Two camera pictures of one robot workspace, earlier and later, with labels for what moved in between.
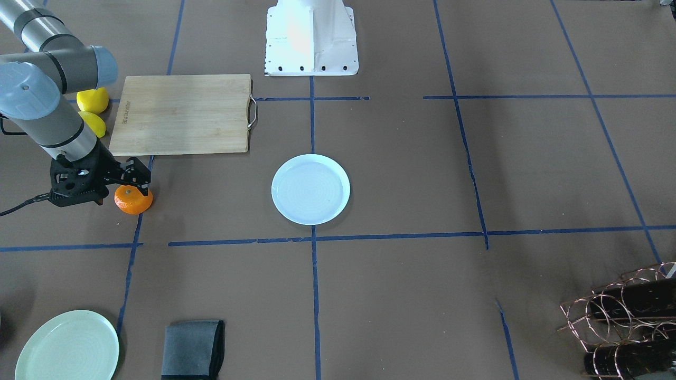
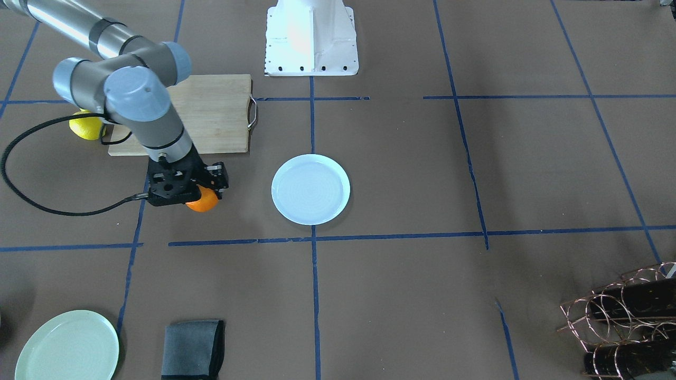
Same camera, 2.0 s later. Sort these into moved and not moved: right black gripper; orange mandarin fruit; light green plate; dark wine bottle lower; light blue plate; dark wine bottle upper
Moved: right black gripper; orange mandarin fruit
Not moved: dark wine bottle lower; light blue plate; dark wine bottle upper; light green plate
